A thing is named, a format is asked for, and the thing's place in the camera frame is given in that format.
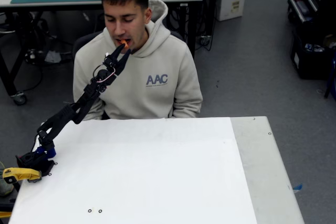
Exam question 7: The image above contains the man in beige hoodie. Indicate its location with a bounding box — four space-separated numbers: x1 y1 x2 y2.
72 0 204 121

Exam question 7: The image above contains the workbench caster wheel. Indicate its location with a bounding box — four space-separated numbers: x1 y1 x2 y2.
12 91 28 106

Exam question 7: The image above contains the large white paper sheet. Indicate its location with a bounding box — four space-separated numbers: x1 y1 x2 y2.
7 117 258 224

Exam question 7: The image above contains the yellow black clamp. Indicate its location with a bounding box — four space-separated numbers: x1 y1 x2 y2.
2 167 43 185
0 199 16 220

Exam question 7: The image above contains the grey green shoe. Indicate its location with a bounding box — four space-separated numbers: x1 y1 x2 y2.
0 176 15 197

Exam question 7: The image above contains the black bin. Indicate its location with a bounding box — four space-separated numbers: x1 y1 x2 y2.
290 28 336 80

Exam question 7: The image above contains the red white servo wire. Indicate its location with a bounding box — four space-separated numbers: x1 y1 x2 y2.
95 67 117 83

